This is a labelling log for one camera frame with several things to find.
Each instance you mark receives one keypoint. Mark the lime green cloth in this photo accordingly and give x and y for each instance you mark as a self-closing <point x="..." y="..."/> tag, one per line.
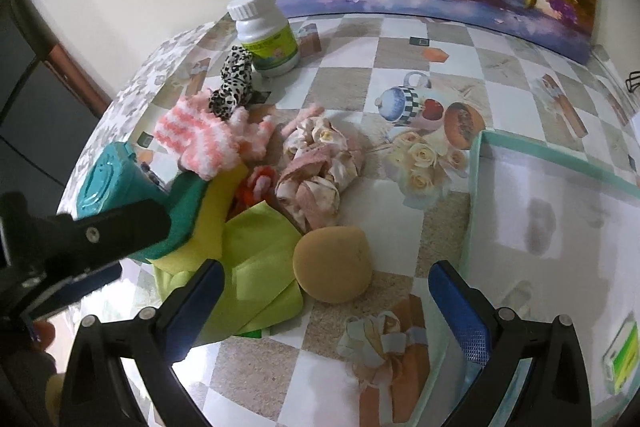
<point x="255" y="257"/>

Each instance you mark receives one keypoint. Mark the cream pink floral scrunchie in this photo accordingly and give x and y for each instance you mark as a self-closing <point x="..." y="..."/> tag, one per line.
<point x="320" y="167"/>

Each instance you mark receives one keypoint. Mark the grey floral tablecloth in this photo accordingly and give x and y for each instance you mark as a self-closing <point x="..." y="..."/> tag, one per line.
<point x="145" y="72"/>

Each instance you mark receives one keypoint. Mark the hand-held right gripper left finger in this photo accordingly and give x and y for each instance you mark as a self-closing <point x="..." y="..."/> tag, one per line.
<point x="195" y="307"/>

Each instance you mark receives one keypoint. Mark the white medicine bottle green label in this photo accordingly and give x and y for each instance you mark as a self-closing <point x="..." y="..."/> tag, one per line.
<point x="265" y="42"/>

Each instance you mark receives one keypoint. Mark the dark door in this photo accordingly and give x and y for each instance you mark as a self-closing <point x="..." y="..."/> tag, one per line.
<point x="30" y="107"/>

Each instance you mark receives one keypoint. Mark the small green packet box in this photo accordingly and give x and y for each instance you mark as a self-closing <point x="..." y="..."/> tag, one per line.
<point x="625" y="352"/>

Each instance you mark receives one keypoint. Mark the leopard print scrunchie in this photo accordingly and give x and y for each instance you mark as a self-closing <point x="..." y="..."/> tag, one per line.
<point x="232" y="82"/>

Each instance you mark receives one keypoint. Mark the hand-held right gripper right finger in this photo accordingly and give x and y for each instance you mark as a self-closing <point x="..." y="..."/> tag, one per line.
<point x="460" y="307"/>

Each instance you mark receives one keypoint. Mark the brown wooden door frame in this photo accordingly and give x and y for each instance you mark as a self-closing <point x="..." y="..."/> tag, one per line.
<point x="65" y="57"/>

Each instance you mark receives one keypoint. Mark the teal plastic container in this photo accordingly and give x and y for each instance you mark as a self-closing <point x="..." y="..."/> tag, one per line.
<point x="107" y="182"/>

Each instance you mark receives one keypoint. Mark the orange red scrunchie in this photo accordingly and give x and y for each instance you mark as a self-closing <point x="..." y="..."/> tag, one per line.
<point x="257" y="182"/>

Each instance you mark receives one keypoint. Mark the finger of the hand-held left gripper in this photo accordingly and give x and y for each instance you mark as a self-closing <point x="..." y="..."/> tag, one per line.
<point x="92" y="282"/>
<point x="120" y="229"/>

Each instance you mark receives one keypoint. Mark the dark green cloth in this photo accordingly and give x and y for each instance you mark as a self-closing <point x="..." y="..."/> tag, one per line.
<point x="187" y="207"/>

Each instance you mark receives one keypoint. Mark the pink white striped fuzzy sock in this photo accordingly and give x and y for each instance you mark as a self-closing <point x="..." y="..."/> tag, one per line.
<point x="200" y="137"/>

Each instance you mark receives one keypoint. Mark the tan round sponge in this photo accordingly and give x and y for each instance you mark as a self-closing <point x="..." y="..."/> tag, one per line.
<point x="332" y="264"/>

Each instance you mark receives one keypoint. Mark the mint green cardboard box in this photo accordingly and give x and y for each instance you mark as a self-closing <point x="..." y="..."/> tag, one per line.
<point x="550" y="217"/>

